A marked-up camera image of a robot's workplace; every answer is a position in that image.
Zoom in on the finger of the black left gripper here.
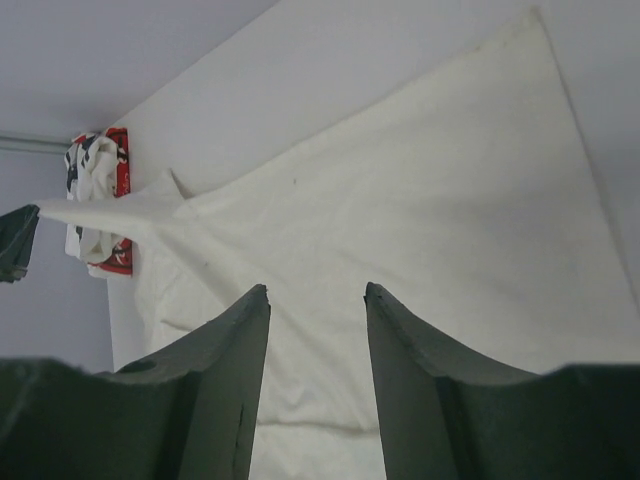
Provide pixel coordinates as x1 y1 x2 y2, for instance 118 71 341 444
0 204 39 283

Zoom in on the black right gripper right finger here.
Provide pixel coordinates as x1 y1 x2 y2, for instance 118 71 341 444
364 283 639 479

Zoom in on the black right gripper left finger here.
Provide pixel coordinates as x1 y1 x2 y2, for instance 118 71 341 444
1 285 270 479

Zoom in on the cream white t shirt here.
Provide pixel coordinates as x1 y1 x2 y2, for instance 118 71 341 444
33 5 640 436

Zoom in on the white black patterned folded shirt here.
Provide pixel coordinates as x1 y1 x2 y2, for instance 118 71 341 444
64 133 119 264

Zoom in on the left aluminium frame post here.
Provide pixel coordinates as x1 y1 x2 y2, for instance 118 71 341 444
0 132 71 154

